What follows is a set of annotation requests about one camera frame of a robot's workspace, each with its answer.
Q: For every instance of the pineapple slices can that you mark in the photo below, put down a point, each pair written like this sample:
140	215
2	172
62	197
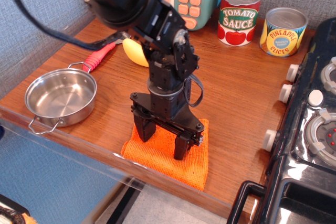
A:
283	31

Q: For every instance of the white stove knob middle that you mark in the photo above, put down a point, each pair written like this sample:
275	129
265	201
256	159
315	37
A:
285	93

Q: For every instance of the orange cloth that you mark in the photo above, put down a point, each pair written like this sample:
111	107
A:
158	154

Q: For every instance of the red handled metal spoon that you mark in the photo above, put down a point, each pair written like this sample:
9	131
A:
94	59

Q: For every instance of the stainless steel pan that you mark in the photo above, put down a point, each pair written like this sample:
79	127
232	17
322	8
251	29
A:
61	98

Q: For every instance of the white stove knob upper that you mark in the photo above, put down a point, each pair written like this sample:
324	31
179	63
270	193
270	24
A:
292	72

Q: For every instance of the white stove knob lower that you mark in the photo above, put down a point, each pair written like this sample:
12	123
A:
269	139

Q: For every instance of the tomato sauce can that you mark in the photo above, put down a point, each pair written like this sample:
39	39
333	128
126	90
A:
237	21

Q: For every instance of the black toy stove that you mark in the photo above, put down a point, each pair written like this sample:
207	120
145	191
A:
300	177

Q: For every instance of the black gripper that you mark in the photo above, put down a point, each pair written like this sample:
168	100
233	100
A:
171	111

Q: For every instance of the white stove knob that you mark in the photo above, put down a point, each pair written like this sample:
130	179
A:
285	93
269	139
292	72

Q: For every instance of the yellow toy banana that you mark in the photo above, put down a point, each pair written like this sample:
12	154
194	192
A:
134	52

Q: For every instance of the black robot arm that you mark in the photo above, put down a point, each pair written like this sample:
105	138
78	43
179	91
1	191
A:
172	61

